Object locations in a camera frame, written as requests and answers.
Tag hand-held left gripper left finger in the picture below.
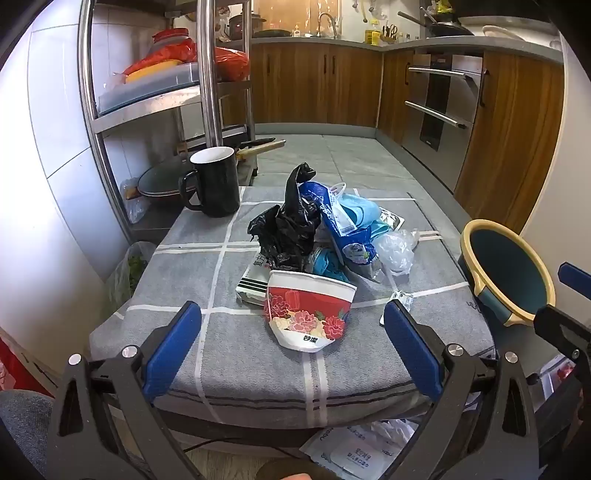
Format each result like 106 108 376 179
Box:
46 300 204 480

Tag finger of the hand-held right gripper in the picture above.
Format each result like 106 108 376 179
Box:
533 305 591 365
558 262 591 291

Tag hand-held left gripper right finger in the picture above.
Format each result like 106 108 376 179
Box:
382 299 541 480

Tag small white wrapper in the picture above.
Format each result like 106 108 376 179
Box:
379 291 415 326

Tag blue bin with yellow rim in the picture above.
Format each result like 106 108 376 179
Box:
458 219 557 329

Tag clear plastic bag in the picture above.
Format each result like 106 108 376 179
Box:
372 228 421 277

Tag white green striped box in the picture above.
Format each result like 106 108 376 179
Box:
235 251 278 308

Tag red floral paper bowl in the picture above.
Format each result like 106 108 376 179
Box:
264 270 358 354

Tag teal wrapper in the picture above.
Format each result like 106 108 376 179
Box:
311 247 352 283

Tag blue plastic package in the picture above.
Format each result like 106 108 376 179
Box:
300 181 382 278

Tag silver blister pack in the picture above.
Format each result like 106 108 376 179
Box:
379 206 406 232

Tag blue face mask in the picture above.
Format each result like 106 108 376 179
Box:
332 185 391 236

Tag black plastic bag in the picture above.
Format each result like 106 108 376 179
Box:
247 162 324 273

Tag grey plaid cloth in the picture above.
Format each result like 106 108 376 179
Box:
88 185 497 428

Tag white crumpled paper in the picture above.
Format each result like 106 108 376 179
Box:
369 418 416 446

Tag bag of green vegetables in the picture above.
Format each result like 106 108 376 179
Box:
105 241 158 315

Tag clear bag with food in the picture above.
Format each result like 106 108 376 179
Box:
120 178 151 224

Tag red patterned bag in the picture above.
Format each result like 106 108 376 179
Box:
0 337 33 398

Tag person's grey trouser leg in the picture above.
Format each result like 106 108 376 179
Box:
0 390 54 462

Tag black mug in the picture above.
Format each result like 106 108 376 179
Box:
178 147 241 217

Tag stainless steel oven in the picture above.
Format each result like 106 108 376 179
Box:
401 51 485 153

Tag black flat pan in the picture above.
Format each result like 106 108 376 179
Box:
222 127 276 149

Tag white dish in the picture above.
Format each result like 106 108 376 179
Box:
482 24 525 38

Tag stainless steel shelf rack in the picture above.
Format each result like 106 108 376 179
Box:
78 0 259 243

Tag black wok on stove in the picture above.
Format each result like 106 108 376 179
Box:
398 10 476 38

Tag wooden kitchen cabinets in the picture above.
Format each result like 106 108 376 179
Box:
222 39 566 236

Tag orange-red plastic bag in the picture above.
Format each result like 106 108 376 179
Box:
124 39 199 77

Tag red-lidded container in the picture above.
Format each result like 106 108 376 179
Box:
152 28 191 47

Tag grey countertop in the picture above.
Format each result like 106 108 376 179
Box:
252 18 566 63

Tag dark red cooking pot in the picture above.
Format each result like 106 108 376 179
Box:
228 14 266 40

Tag wok with wooden handle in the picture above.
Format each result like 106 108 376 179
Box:
137 138 287 208

